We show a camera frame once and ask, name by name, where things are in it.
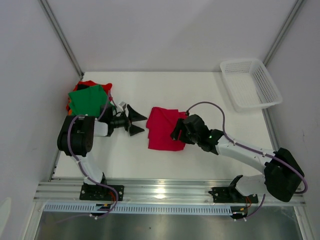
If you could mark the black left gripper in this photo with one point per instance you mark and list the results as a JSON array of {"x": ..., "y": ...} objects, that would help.
[{"x": 134, "y": 116}]

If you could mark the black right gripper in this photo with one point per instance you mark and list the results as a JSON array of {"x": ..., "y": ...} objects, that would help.
[{"x": 182, "y": 128}]

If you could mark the crimson t shirt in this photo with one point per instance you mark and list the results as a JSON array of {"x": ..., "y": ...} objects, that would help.
[{"x": 160, "y": 124}]

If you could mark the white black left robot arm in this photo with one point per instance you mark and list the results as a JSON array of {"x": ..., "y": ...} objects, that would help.
[{"x": 76, "y": 137}]

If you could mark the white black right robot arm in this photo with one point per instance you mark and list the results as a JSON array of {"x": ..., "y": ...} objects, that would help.
[{"x": 279, "y": 173}]

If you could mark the green folded t shirt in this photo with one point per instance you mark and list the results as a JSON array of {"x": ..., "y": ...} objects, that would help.
[{"x": 87, "y": 101}]

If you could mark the red folded t shirt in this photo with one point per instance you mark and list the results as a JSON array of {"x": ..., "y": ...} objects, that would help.
[{"x": 81, "y": 85}]

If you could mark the white plastic basket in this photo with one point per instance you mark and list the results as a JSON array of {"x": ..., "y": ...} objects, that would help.
[{"x": 249, "y": 85}]

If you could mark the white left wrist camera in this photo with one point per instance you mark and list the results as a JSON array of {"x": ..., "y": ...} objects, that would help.
[{"x": 122, "y": 106}]

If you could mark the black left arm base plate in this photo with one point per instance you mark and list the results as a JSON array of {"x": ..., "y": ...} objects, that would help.
[{"x": 96, "y": 193}]

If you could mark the aluminium front rail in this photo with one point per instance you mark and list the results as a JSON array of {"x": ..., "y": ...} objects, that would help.
[{"x": 136, "y": 191}]

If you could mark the white slotted cable duct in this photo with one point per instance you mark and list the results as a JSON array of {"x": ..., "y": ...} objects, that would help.
[{"x": 130, "y": 208}]

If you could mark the left aluminium corner post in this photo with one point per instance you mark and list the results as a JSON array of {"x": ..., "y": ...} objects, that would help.
[{"x": 53, "y": 21}]

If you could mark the aluminium corner post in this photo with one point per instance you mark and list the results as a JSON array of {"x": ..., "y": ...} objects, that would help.
[
  {"x": 284, "y": 30},
  {"x": 53, "y": 21}
]

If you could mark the right aluminium corner post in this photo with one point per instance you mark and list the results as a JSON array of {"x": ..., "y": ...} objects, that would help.
[{"x": 284, "y": 30}]

